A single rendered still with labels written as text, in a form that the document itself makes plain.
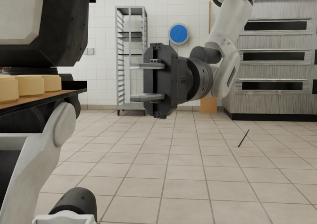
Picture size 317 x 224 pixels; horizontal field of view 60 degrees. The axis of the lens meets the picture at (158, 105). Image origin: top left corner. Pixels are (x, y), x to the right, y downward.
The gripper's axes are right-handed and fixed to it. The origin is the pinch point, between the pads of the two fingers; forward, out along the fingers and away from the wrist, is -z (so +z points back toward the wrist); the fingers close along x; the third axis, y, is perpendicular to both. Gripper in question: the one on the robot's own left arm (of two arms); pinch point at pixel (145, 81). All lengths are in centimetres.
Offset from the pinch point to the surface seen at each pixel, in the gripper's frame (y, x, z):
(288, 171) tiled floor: 1, -76, 194
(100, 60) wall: -361, 23, 366
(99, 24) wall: -362, 90, 365
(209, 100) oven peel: -162, -51, 436
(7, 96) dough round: 3.3, -0.4, -23.8
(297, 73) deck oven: -19, -1, 425
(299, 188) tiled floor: 11, -77, 164
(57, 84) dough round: -2.9, 0.0, -14.3
